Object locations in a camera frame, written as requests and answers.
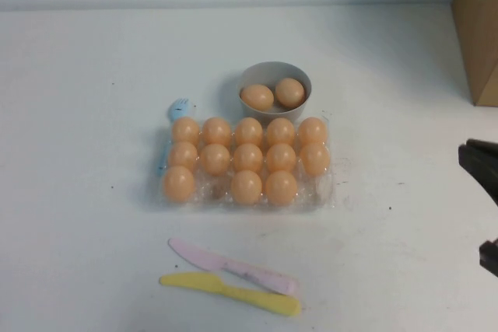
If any clear plastic egg tray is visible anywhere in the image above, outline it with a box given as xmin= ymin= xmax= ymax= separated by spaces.
xmin=155 ymin=115 xmax=336 ymax=213

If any brown cardboard box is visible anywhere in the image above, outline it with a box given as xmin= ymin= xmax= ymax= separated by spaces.
xmin=451 ymin=0 xmax=498 ymax=107

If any light blue plastic fork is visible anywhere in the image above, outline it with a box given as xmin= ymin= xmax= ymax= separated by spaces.
xmin=156 ymin=99 xmax=195 ymax=177

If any yellow plastic knife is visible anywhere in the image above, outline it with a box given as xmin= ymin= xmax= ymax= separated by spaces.
xmin=159 ymin=272 xmax=302 ymax=316

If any brown egg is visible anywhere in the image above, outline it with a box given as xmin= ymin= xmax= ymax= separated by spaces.
xmin=240 ymin=84 xmax=275 ymax=110
xmin=202 ymin=117 xmax=233 ymax=149
xmin=162 ymin=165 xmax=195 ymax=204
xmin=171 ymin=117 xmax=202 ymax=145
xmin=297 ymin=117 xmax=328 ymax=145
xmin=275 ymin=78 xmax=305 ymax=108
xmin=230 ymin=169 xmax=264 ymax=205
xmin=265 ymin=142 xmax=297 ymax=174
xmin=266 ymin=117 xmax=296 ymax=147
xmin=265 ymin=170 xmax=299 ymax=206
xmin=199 ymin=143 xmax=231 ymax=176
xmin=233 ymin=142 xmax=265 ymax=173
xmin=167 ymin=141 xmax=198 ymax=169
xmin=299 ymin=142 xmax=331 ymax=176
xmin=233 ymin=117 xmax=264 ymax=147

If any grey round bowl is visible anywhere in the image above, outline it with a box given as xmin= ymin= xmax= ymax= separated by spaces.
xmin=237 ymin=61 xmax=313 ymax=125

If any pink plastic knife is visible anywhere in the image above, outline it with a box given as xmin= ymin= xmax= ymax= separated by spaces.
xmin=167 ymin=237 xmax=299 ymax=296

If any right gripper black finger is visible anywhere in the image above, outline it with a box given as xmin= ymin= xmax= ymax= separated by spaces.
xmin=479 ymin=237 xmax=498 ymax=274
xmin=458 ymin=138 xmax=498 ymax=207

